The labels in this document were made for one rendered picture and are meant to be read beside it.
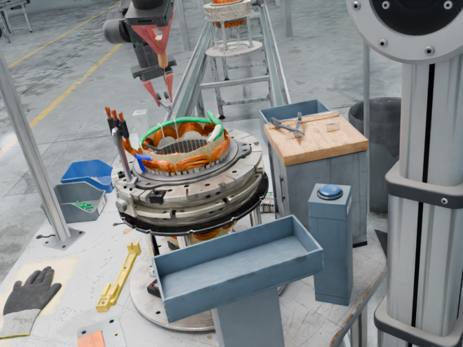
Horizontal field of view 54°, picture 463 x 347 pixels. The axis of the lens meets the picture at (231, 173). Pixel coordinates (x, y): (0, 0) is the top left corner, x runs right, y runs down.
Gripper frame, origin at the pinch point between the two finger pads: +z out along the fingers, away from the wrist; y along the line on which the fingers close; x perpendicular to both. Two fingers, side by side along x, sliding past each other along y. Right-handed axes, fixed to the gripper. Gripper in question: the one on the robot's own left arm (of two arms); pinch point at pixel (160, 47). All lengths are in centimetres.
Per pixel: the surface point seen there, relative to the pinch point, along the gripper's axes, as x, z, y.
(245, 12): -3, 106, -197
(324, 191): 30.2, 22.1, 16.4
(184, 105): -29, 102, -103
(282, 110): 21.7, 37.3, -24.0
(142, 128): -8.4, 19.9, 0.6
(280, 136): 21.6, 28.7, -5.2
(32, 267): -45, 57, 15
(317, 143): 29.7, 26.3, -0.3
